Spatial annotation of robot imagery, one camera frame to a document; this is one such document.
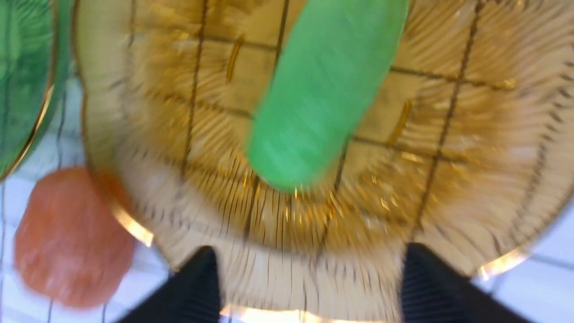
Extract orange toy potato front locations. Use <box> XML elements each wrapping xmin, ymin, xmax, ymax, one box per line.
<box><xmin>13</xmin><ymin>167</ymin><xmax>136</xmax><ymax>309</ymax></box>

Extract large green toy cucumber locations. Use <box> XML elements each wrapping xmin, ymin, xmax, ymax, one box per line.
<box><xmin>246</xmin><ymin>0</ymin><xmax>409</xmax><ymax>192</ymax></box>

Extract amber glass scalloped plate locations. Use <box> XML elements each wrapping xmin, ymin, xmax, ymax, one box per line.
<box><xmin>73</xmin><ymin>0</ymin><xmax>574</xmax><ymax>323</ymax></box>

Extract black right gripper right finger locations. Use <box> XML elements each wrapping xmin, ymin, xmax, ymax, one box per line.
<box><xmin>400</xmin><ymin>243</ymin><xmax>528</xmax><ymax>323</ymax></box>

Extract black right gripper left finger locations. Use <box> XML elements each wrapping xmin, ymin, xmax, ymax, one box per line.
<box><xmin>120</xmin><ymin>246</ymin><xmax>221</xmax><ymax>323</ymax></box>

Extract green glass scalloped plate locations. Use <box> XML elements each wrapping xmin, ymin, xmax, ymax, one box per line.
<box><xmin>0</xmin><ymin>0</ymin><xmax>74</xmax><ymax>179</ymax></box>

